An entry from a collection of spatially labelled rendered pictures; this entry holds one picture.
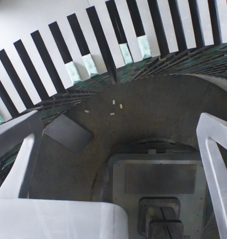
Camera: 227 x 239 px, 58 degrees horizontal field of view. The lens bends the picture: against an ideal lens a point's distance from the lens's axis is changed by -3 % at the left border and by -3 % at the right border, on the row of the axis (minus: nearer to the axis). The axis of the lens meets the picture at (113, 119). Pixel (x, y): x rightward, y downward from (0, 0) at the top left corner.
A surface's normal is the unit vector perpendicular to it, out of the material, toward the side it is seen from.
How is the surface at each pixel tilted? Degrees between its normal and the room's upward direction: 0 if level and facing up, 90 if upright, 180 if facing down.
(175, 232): 90
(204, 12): 0
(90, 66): 0
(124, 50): 0
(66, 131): 25
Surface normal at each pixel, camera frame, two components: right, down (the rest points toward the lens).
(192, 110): -0.01, 0.12
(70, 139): 0.30, 0.38
